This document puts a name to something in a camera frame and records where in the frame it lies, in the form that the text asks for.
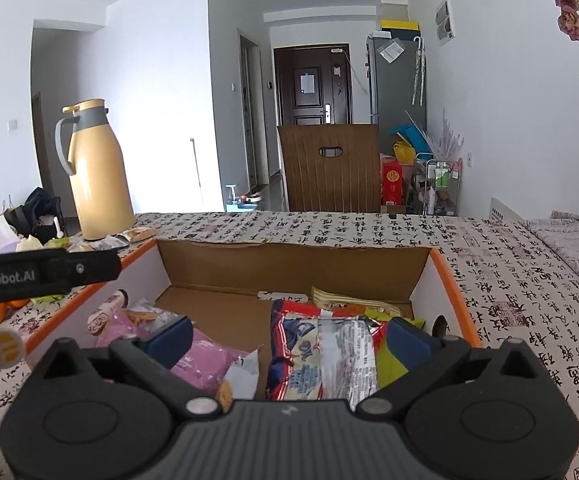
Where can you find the white black-print snack packet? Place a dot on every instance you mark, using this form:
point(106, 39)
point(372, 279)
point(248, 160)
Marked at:
point(97, 244)

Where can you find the white paper sheet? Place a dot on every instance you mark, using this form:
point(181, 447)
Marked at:
point(307, 83)

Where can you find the red gift box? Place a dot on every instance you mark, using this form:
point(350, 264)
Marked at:
point(393, 180)

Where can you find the clear bag with paper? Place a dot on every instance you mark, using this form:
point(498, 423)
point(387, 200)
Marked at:
point(392, 51)

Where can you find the yellow box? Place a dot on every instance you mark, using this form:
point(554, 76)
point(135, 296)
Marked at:
point(400, 25)

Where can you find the white artificial branches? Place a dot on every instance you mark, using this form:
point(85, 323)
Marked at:
point(447, 140)

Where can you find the orange cracker snack packet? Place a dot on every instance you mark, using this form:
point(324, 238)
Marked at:
point(242, 375)

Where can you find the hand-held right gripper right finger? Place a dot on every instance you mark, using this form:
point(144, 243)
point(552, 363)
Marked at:
point(409, 342)

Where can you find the person's left hand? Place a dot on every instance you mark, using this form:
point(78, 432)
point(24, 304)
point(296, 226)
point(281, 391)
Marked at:
point(2, 347)

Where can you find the small orange cracker packet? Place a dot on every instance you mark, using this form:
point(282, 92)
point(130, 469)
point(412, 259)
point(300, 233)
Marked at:
point(139, 235)

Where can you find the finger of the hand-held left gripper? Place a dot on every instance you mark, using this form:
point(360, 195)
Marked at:
point(84, 270)

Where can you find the metal utility cart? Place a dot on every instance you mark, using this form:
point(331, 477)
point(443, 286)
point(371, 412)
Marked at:
point(437, 190)

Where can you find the white folded umbrella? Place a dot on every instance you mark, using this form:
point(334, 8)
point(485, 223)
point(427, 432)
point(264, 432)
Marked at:
point(419, 70)

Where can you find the white flat box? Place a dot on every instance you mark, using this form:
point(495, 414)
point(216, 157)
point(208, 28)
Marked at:
point(505, 210)

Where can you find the white pink snack packet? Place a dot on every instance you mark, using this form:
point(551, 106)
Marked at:
point(107, 305)

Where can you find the red blue striped packet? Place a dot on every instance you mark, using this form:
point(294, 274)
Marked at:
point(319, 355)

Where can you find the red orange cardboard box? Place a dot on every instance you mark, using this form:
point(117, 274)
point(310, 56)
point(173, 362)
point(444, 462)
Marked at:
point(294, 270)

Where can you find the yellow thermos jug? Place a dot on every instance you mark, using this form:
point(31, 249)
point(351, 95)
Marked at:
point(99, 175)

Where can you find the brown wooden chair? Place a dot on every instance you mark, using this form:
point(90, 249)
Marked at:
point(329, 175)

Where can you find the black bag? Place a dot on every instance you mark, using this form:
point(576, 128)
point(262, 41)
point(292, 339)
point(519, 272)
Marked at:
point(39, 210)

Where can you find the yellow bag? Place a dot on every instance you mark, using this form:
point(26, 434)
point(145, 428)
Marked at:
point(404, 152)

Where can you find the silver foil snack packet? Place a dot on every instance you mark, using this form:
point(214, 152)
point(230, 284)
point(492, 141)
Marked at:
point(157, 317)

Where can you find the dark brown door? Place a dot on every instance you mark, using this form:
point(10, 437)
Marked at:
point(314, 105)

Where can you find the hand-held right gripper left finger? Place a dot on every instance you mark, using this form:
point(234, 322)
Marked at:
point(169, 340)

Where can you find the lime green snack packet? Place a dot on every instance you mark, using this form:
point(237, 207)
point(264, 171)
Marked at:
point(392, 365)

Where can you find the small green snack packet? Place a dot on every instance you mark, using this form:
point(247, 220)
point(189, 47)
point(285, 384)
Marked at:
point(52, 297)

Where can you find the grey refrigerator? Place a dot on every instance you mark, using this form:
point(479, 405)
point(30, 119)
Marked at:
point(394, 90)

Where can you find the blue plastic dustpan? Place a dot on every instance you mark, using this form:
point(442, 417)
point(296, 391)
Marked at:
point(409, 135)

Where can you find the white wall panel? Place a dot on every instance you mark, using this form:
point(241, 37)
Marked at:
point(444, 17)

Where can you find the tan snack packet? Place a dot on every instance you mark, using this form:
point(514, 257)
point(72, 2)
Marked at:
point(354, 300)

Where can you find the calligraphy print tablecloth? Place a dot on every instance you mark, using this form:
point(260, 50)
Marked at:
point(509, 300)

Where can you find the white teal plastic toy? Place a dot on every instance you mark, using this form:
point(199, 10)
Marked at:
point(242, 200)

